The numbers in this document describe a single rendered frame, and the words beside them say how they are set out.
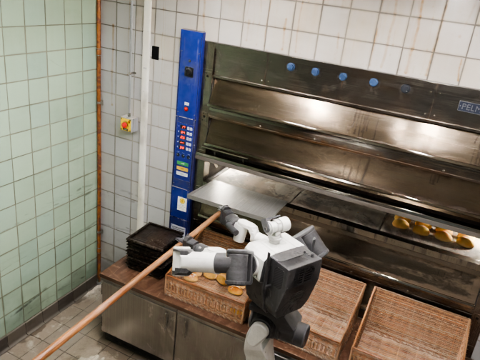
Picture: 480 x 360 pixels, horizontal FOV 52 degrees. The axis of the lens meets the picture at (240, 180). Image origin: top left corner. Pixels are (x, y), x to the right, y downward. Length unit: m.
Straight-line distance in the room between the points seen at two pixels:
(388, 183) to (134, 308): 1.79
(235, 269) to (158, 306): 1.25
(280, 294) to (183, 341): 1.27
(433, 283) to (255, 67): 1.63
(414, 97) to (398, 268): 1.01
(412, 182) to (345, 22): 0.95
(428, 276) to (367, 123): 0.96
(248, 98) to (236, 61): 0.23
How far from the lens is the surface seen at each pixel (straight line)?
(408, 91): 2.76
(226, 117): 3.12
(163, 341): 3.38
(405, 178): 2.88
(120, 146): 3.66
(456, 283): 3.09
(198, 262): 2.13
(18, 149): 3.27
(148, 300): 3.28
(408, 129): 2.81
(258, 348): 2.45
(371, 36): 2.76
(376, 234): 3.02
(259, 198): 3.16
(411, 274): 3.09
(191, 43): 3.13
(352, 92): 2.83
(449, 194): 2.87
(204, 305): 3.09
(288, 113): 2.93
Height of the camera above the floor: 2.49
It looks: 23 degrees down
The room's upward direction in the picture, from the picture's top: 7 degrees clockwise
